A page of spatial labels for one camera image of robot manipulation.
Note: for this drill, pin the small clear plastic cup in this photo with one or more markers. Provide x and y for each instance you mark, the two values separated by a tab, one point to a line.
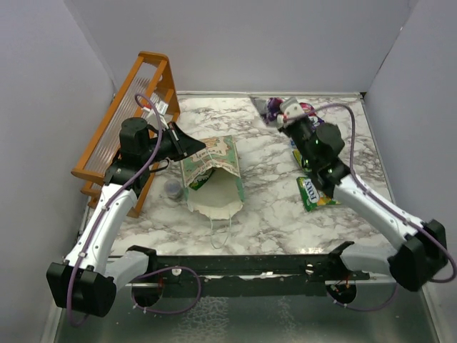
173	189

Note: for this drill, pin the yellow green snack bag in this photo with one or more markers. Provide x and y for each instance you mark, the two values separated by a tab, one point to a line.
299	159

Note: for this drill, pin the purple Fox's candy bag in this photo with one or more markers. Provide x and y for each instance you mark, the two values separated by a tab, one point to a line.
314	118

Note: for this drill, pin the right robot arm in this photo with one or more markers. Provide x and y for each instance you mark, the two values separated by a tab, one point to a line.
418	249

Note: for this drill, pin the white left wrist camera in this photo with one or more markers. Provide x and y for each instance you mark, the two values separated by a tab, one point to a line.
157	107

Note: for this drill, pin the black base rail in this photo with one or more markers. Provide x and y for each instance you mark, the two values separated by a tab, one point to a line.
184	276

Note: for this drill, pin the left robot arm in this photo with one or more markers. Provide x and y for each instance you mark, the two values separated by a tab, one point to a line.
85	281

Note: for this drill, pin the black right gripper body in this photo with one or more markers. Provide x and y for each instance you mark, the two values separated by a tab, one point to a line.
300	137

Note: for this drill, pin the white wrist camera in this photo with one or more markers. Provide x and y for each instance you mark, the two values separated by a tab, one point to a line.
157	107
290	110

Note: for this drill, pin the red snack packet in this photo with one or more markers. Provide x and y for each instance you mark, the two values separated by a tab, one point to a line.
268	109

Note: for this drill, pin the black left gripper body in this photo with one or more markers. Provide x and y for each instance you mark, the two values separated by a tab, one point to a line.
163	150

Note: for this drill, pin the orange wooden rack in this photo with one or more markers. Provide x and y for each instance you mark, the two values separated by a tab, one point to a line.
150	75

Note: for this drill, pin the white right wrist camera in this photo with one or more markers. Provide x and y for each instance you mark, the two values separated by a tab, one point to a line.
290	110

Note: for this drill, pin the green illustrated paper bag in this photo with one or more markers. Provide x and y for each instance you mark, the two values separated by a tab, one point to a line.
212	183

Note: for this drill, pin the green Fox's candy bag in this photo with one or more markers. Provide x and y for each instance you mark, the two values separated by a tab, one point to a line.
312	198

